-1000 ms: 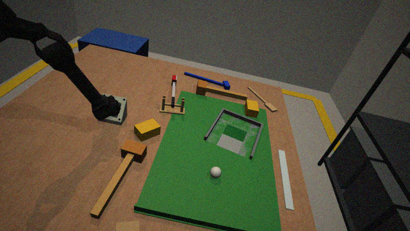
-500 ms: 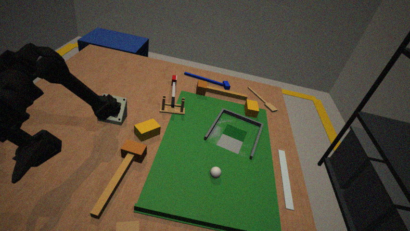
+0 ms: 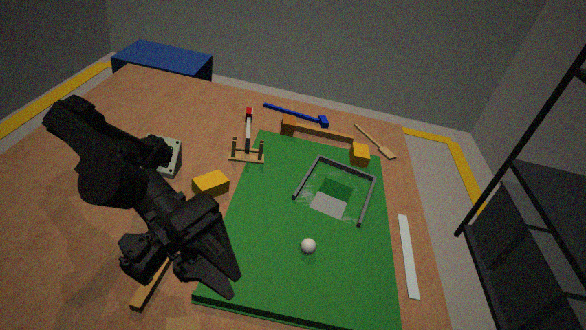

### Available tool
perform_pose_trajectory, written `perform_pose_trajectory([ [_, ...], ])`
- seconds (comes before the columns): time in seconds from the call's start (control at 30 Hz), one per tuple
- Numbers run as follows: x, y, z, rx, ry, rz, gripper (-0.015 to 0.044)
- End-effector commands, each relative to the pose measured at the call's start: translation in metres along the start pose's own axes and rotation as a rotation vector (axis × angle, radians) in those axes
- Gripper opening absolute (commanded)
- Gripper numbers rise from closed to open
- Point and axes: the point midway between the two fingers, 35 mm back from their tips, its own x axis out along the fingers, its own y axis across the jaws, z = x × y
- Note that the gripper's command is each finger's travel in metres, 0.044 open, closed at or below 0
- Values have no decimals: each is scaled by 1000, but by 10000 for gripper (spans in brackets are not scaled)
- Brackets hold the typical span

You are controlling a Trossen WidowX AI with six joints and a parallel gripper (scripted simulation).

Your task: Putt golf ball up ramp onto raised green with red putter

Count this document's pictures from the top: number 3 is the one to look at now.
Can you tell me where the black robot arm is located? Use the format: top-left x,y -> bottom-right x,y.
41,94 -> 178,287

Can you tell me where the small brown cube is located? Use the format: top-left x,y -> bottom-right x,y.
166,315 -> 199,330

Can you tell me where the blue putter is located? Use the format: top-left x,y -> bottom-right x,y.
263,102 -> 329,128

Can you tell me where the white golf ball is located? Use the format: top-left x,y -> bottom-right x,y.
301,238 -> 316,255

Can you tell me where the green putting mat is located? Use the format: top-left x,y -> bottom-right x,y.
223,129 -> 402,330

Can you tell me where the pale grey flat strip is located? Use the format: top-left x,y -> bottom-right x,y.
398,214 -> 420,300

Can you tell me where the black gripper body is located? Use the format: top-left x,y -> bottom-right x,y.
142,191 -> 219,282

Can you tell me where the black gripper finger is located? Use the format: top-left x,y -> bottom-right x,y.
179,212 -> 241,282
183,259 -> 235,300

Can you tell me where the yellow block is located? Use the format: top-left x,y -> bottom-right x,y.
192,169 -> 230,198
349,142 -> 371,168

